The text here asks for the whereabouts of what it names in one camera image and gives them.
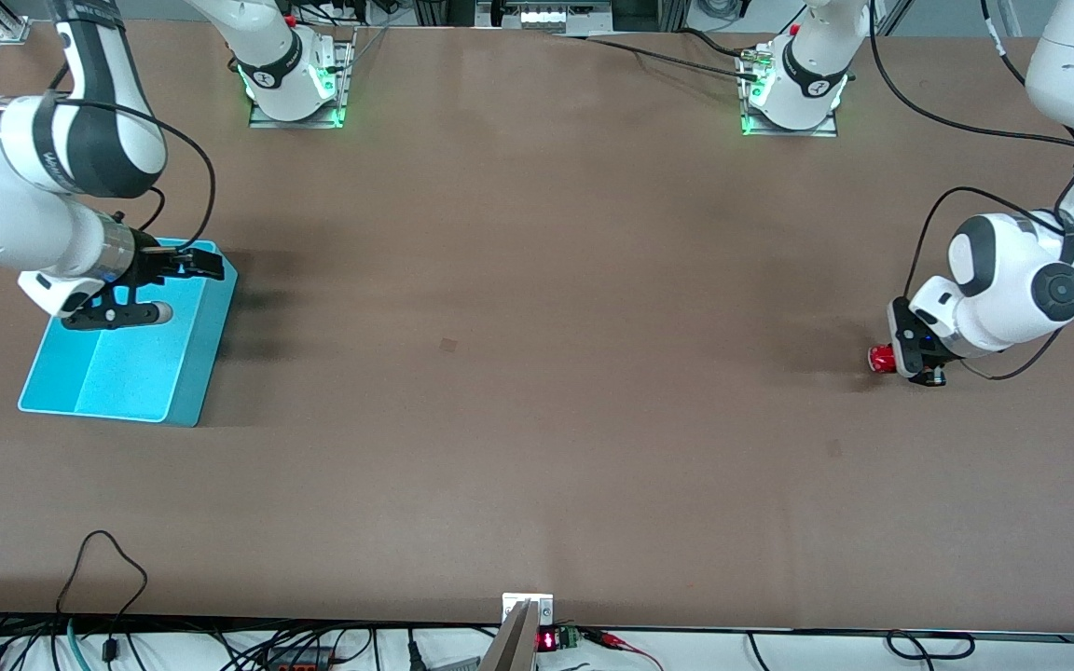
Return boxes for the metal device with lights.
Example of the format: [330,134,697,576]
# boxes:
[476,0,614,34]

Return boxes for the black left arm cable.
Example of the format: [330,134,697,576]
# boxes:
[866,0,1074,383]

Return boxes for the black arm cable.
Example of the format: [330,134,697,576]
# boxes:
[866,0,1074,383]
[52,63,219,254]

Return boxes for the black coiled cable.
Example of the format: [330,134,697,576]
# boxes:
[886,630,977,662]

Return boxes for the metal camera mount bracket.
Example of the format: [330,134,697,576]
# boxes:
[479,593,555,671]

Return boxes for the short black table cable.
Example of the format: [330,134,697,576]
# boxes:
[682,26,754,64]

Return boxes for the blue plastic box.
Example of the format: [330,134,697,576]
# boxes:
[18,238,240,428]

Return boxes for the long black table cable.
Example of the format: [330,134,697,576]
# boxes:
[556,32,762,85]

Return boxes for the thin black looped cable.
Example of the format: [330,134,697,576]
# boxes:
[54,529,149,658]

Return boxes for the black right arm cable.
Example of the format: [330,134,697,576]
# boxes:
[52,63,219,254]

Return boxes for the red clip lead wires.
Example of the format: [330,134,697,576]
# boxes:
[582,629,665,671]

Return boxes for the black power strip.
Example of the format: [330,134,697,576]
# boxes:
[262,647,335,671]

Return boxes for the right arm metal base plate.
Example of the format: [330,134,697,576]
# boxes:
[248,28,357,130]

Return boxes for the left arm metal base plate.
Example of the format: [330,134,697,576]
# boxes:
[740,45,842,139]

